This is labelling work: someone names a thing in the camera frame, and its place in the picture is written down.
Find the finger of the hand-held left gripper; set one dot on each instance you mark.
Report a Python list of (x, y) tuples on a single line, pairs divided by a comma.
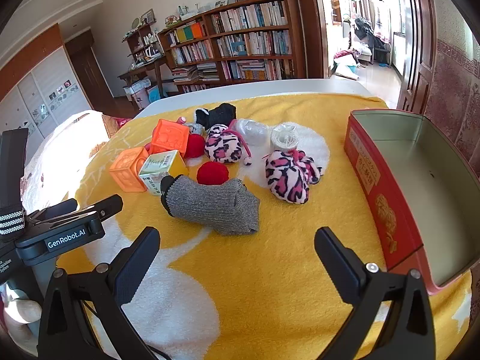
[(107, 205), (60, 208)]

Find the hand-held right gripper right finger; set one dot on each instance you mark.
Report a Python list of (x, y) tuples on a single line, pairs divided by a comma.
[(343, 266)]

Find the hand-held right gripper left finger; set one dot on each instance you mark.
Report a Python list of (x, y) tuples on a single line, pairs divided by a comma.
[(129, 270)]

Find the orange embossed toy cube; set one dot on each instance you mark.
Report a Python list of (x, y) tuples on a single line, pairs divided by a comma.
[(127, 170), (170, 135)]

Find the yellow green carton box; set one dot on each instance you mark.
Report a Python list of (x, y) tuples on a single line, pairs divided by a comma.
[(159, 167)]

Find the red tin container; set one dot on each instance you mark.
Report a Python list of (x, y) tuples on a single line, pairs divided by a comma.
[(378, 191)]

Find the pink leopard plush slipper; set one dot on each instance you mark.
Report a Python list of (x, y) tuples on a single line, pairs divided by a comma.
[(287, 176), (223, 144)]

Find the red yarn ball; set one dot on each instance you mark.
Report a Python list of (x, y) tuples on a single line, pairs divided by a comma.
[(212, 173), (195, 145)]

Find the grey knit sock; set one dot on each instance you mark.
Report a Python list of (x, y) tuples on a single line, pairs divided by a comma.
[(221, 206)]

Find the light patterned bed quilt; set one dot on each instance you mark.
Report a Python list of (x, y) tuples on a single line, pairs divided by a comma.
[(67, 146)]

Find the yellow and white blanket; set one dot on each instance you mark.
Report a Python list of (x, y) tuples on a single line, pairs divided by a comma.
[(262, 288)]

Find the white sliding wardrobe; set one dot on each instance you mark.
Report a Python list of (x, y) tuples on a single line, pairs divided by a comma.
[(41, 97)]

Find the pink and white bin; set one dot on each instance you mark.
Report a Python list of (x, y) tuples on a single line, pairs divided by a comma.
[(138, 93)]

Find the rolled grey sock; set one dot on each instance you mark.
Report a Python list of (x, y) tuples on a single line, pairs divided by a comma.
[(194, 127)]

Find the blue bag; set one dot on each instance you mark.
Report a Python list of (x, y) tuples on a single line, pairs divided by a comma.
[(153, 93)]

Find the dark brown door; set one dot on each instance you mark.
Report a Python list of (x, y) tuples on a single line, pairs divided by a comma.
[(88, 69)]

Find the wooden desk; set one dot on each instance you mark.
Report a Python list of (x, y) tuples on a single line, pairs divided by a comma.
[(144, 69)]

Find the black fuzzy sock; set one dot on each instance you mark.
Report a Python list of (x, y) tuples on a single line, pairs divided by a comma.
[(219, 114)]

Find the clear plastic bag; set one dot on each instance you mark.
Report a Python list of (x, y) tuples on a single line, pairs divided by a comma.
[(253, 131)]

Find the small wooden shelf unit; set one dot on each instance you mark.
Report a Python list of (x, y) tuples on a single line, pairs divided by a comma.
[(144, 41)]

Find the wooden bookshelf with books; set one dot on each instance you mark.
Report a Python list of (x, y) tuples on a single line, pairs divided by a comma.
[(243, 41)]

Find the panelled wooden door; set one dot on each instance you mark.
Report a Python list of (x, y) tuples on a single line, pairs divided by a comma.
[(416, 45)]

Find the clothes rack with clothes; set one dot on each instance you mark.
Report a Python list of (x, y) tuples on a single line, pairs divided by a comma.
[(365, 33)]

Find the picture frame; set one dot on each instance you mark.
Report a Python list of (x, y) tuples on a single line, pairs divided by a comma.
[(147, 15)]

